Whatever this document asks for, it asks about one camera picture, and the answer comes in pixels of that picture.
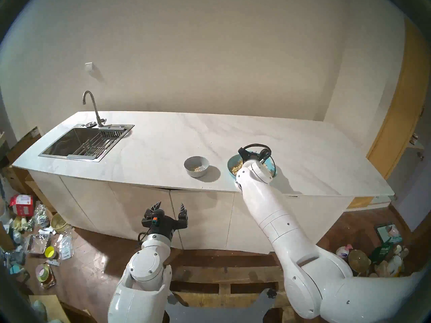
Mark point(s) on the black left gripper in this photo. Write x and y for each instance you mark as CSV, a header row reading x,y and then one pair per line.
x,y
163,226

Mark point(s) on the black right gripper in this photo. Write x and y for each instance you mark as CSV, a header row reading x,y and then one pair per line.
x,y
247,155

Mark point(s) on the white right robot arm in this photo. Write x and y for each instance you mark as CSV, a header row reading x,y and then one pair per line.
x,y
279,218

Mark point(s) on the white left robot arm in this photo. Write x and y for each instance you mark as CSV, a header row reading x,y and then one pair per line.
x,y
146,265

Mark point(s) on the blue scalloped bowl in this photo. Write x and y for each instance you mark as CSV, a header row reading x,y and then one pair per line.
x,y
229,169

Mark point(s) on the small grey bowl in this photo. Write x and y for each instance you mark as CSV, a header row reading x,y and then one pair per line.
x,y
197,173

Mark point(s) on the olive green bowl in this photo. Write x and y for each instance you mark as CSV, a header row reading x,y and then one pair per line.
x,y
359,260

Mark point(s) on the white counter cabinet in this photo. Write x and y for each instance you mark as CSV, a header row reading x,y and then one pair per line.
x,y
208,218

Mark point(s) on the wooden pallet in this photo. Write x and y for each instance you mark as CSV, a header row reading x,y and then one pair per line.
x,y
229,275

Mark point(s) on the slotted steel sink tray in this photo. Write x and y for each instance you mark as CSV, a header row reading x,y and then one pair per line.
x,y
112,134

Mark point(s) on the clear labelled plastic bag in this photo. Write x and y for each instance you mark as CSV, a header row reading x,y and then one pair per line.
x,y
65,250

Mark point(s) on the curved steel faucet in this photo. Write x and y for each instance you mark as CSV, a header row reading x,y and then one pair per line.
x,y
100,121

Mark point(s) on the round metal sink knob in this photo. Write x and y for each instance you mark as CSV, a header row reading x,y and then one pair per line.
x,y
91,124

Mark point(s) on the yellow green cup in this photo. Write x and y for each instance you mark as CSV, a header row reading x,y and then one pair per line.
x,y
50,252

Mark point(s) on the black star knob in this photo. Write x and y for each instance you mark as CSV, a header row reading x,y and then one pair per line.
x,y
272,293

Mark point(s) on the stainless steel sink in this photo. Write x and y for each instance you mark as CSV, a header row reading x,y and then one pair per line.
x,y
60,145

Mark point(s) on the white bottle pink cap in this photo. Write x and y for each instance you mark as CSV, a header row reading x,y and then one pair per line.
x,y
342,252

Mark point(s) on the pink green cup stack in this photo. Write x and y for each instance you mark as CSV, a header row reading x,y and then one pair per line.
x,y
42,273

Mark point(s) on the red white box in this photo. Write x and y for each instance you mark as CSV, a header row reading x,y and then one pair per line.
x,y
22,206

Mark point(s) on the dark framed picture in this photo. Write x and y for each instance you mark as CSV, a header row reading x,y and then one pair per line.
x,y
387,232

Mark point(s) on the brown cardboard box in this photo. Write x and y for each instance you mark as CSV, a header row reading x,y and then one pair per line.
x,y
23,145

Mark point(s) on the small jar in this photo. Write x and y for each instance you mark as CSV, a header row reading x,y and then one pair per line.
x,y
413,139

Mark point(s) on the white plastic bottle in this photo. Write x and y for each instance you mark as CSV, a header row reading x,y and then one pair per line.
x,y
394,265

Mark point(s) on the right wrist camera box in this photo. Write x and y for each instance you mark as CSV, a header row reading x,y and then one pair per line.
x,y
265,155

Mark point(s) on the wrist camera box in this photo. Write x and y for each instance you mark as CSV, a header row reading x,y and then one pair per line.
x,y
148,222
265,155

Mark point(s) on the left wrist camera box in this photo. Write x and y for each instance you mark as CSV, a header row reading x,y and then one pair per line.
x,y
148,222

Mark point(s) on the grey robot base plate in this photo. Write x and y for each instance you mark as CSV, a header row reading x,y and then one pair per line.
x,y
219,314

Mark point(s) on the yellow wooden door frame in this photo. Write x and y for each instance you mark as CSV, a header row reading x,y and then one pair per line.
x,y
400,117

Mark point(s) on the white wall switch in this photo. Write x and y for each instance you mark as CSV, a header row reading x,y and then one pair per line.
x,y
89,66

